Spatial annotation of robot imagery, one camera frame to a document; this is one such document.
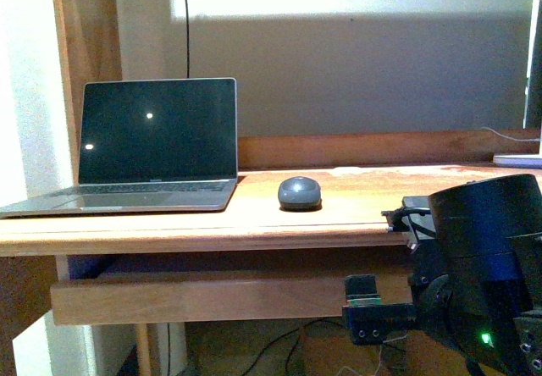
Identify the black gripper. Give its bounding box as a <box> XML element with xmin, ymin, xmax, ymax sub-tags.
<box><xmin>342</xmin><ymin>196</ymin><xmax>436</xmax><ymax>346</ymax></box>

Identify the grey wireless computer mouse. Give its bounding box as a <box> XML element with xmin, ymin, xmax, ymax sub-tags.
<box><xmin>278</xmin><ymin>176</ymin><xmax>322</xmax><ymax>212</ymax></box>

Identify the white desk lamp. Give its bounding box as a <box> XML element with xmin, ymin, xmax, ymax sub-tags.
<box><xmin>493</xmin><ymin>0</ymin><xmax>541</xmax><ymax>169</ymax></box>

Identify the wooden pull-out keyboard tray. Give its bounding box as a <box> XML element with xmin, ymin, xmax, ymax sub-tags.
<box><xmin>49</xmin><ymin>270</ymin><xmax>414</xmax><ymax>326</ymax></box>

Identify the grey open laptop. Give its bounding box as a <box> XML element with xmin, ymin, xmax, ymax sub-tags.
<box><xmin>1</xmin><ymin>78</ymin><xmax>238</xmax><ymax>218</ymax></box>

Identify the black floor cable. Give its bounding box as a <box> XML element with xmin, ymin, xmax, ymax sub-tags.
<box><xmin>228</xmin><ymin>318</ymin><xmax>407</xmax><ymax>376</ymax></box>

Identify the white lamp cable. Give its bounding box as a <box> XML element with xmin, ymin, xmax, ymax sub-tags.
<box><xmin>480</xmin><ymin>126</ymin><xmax>539</xmax><ymax>143</ymax></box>

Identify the black hanging power cable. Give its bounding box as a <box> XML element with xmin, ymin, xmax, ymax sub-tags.
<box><xmin>179</xmin><ymin>0</ymin><xmax>191</xmax><ymax>80</ymax></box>

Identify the wooden desk frame post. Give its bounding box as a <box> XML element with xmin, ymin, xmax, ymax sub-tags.
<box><xmin>53</xmin><ymin>0</ymin><xmax>122</xmax><ymax>167</ymax></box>

